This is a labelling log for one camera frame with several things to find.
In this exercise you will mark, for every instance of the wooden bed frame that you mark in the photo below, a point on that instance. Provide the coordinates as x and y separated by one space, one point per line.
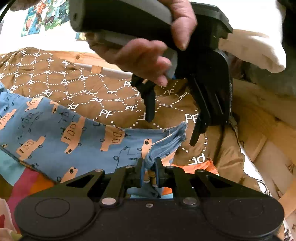
260 144

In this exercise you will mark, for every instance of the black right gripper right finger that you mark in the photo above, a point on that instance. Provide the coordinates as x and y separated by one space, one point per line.
164 174

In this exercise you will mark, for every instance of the anime characters wall poster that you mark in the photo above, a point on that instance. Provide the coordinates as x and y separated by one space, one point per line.
47 15

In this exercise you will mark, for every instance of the blue car print pants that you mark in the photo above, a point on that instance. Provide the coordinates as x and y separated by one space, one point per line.
62 144

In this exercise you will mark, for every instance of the brown PF patterned blanket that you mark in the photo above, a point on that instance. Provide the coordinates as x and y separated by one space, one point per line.
32 73

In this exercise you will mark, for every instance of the white hanging cloth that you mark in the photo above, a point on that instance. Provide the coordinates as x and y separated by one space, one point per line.
257 33

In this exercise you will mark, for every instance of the person's left hand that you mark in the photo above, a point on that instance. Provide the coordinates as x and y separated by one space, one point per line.
143 57

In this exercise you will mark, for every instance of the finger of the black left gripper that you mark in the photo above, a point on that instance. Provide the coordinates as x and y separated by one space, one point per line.
200 127
147 93

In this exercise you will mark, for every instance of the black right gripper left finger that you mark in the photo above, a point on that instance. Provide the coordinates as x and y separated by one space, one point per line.
135 174

